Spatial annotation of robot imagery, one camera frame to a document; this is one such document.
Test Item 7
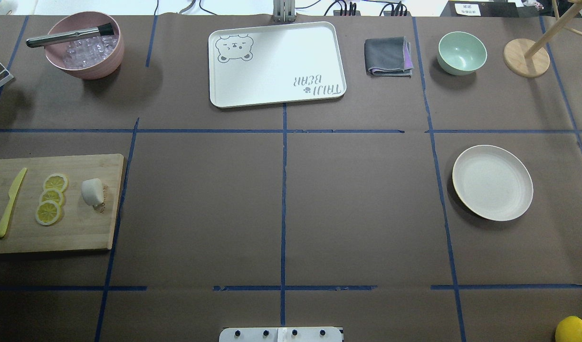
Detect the folded grey cloth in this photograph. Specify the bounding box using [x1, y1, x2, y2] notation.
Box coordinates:
[364, 36, 414, 76]

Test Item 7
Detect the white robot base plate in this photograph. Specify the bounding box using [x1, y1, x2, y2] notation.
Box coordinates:
[219, 326, 344, 342]

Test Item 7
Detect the pink bowl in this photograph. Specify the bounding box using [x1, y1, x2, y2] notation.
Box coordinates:
[45, 11, 125, 80]

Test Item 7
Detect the white bear tray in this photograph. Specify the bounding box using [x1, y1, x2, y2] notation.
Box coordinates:
[208, 21, 347, 108]

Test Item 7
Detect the yellow plastic knife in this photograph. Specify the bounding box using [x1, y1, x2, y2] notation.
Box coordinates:
[0, 168, 27, 239]

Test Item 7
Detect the wooden mug stand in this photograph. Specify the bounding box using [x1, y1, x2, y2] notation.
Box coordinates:
[503, 0, 582, 78]

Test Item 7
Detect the mint green bowl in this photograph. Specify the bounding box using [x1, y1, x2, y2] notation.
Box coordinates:
[437, 32, 488, 76]

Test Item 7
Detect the bamboo cutting board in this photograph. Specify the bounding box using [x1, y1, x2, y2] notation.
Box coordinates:
[0, 154, 125, 254]

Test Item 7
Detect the white steamed bun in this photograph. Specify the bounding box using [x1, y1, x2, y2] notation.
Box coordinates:
[81, 178, 105, 207]

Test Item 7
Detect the aluminium frame post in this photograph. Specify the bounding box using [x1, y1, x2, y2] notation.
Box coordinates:
[273, 0, 296, 22]

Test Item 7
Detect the yellow lemon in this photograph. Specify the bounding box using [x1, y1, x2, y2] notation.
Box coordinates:
[555, 316, 582, 342]

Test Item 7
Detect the beige round plate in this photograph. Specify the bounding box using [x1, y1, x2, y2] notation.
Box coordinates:
[452, 145, 534, 222]

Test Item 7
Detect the top lemon slice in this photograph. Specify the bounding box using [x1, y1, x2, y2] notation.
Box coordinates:
[42, 173, 69, 192]

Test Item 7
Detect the middle lemon slice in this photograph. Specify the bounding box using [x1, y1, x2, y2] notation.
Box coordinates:
[39, 188, 65, 206]

